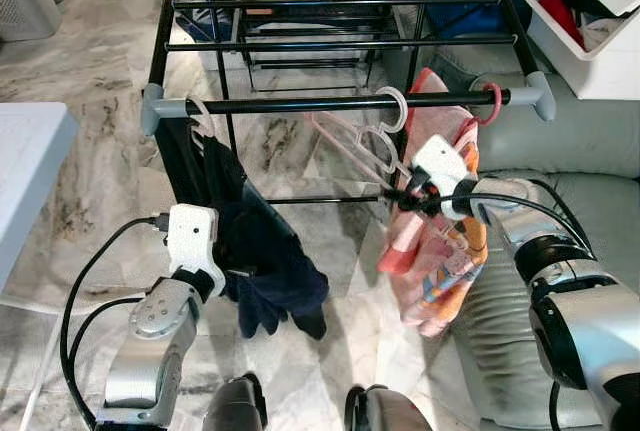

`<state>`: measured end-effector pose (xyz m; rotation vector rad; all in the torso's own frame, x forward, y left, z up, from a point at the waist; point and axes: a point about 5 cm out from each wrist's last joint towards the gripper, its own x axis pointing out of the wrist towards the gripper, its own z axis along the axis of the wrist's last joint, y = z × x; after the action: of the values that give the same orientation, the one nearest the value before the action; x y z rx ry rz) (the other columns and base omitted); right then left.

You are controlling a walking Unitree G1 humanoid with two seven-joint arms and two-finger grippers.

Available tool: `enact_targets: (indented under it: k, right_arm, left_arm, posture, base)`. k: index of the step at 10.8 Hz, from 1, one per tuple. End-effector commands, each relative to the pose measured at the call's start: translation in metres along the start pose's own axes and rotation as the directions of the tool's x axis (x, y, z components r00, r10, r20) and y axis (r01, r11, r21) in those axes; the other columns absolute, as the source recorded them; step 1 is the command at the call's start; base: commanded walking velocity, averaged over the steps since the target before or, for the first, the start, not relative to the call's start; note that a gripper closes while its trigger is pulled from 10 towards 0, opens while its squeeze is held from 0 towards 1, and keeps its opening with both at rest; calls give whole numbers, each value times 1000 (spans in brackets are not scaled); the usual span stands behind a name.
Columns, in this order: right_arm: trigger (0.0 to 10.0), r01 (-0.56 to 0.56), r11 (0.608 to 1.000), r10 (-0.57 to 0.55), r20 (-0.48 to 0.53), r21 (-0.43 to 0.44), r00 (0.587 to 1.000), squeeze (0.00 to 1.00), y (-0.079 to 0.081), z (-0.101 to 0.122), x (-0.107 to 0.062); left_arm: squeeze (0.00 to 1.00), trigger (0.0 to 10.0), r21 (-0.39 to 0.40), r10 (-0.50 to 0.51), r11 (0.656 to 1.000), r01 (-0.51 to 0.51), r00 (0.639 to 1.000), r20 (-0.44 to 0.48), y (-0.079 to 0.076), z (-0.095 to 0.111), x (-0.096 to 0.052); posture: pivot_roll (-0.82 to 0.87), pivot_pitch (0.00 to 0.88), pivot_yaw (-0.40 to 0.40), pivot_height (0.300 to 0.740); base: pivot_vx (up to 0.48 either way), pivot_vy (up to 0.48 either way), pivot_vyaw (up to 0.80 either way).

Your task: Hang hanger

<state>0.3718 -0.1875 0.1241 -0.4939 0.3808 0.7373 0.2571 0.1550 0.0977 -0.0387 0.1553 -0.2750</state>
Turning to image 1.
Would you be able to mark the pink orange printed shirt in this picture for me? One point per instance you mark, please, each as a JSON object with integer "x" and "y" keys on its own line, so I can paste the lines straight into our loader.
{"x": 430, "y": 261}

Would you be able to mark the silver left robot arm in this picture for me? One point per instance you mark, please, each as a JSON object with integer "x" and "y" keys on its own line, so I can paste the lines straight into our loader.
{"x": 150, "y": 351}

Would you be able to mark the black metal drying rack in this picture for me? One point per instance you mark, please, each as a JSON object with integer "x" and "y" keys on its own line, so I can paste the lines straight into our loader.
{"x": 300, "y": 104}

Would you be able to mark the pale pink plastic hanger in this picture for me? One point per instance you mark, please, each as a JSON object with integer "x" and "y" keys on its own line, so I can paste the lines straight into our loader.
{"x": 406, "y": 111}
{"x": 205, "y": 119}

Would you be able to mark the grey robot leg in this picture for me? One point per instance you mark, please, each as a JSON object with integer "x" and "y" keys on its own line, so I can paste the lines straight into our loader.
{"x": 385, "y": 411}
{"x": 240, "y": 406}

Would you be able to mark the grey robot right leg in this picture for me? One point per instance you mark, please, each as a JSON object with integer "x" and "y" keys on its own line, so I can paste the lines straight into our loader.
{"x": 385, "y": 411}

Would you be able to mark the large black garment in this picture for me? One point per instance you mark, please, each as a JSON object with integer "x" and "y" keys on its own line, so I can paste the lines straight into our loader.
{"x": 260, "y": 261}

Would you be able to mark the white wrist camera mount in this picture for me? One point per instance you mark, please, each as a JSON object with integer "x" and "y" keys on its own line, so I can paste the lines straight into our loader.
{"x": 440, "y": 166}
{"x": 192, "y": 236}

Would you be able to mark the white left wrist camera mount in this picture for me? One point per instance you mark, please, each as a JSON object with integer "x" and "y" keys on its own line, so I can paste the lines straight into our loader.
{"x": 192, "y": 236}

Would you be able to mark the light grey plastic folding table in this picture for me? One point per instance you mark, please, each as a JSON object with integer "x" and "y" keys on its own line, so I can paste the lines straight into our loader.
{"x": 30, "y": 171}

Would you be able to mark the grey green leather sofa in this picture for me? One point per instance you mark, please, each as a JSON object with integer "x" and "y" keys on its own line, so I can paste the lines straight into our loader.
{"x": 580, "y": 141}

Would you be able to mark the grey plastic rail connector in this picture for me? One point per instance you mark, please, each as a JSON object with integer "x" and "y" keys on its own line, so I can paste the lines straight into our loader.
{"x": 535, "y": 96}
{"x": 158, "y": 109}

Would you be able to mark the grey robot left leg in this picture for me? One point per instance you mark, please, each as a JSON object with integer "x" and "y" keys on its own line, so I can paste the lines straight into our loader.
{"x": 240, "y": 406}

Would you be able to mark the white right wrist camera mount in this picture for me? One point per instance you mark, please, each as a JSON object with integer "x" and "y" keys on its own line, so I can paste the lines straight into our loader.
{"x": 440, "y": 166}

